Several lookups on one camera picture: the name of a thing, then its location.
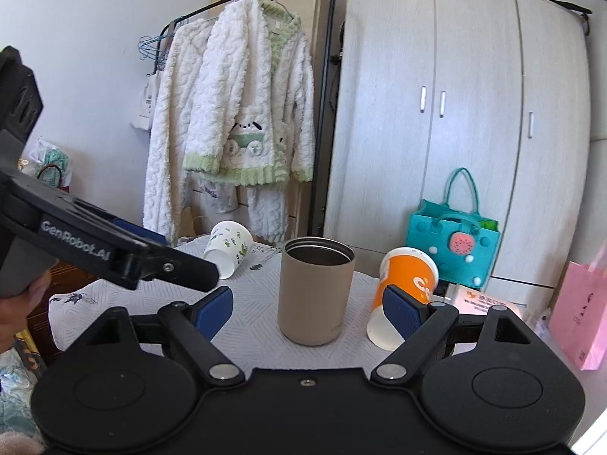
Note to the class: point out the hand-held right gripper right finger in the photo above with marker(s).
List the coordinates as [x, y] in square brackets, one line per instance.
[402, 313]

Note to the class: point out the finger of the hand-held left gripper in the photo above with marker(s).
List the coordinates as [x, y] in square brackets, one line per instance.
[185, 268]
[138, 233]

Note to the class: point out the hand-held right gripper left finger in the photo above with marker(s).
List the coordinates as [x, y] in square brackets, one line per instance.
[216, 310]

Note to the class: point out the orange paper cup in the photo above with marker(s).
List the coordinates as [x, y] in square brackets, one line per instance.
[405, 270]

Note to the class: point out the white cup with green print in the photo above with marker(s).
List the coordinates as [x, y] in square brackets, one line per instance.
[232, 242]

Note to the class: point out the person's left hand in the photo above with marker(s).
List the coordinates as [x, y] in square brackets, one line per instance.
[19, 313]

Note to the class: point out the white patterned tablecloth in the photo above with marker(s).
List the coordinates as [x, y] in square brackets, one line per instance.
[251, 303]

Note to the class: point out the brown paper bag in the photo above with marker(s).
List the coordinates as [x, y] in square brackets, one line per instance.
[194, 223]

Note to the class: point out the clear plastic bag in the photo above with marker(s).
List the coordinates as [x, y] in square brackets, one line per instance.
[52, 161]

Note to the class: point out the white printed plastic bag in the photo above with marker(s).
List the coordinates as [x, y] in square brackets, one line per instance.
[216, 197]

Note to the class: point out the white box with orange print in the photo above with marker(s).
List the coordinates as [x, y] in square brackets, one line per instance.
[479, 299]

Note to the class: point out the teal felt handbag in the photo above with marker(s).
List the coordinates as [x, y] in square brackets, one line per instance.
[441, 239]

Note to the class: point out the beige metal tumbler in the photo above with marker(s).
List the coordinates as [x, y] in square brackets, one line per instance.
[308, 294]

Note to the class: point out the white fluffy pants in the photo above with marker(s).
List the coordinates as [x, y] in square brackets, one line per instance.
[268, 213]

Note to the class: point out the white fluffy robe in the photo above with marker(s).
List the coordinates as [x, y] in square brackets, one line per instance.
[170, 128]

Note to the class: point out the white tote bag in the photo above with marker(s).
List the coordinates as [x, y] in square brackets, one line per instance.
[144, 109]

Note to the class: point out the printed blanket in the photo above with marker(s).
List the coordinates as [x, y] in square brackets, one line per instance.
[14, 388]

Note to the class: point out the pink paper bag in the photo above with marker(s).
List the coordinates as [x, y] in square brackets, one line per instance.
[583, 313]

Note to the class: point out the blue clothes hanger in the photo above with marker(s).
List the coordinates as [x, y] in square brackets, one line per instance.
[152, 50]

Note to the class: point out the white fluffy jacket green trim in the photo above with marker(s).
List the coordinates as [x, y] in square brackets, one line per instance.
[251, 80]

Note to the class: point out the light wooden wardrobe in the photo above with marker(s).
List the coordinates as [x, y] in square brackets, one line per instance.
[379, 104]

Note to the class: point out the black metal clothes rack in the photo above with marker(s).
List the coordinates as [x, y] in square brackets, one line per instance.
[330, 14]

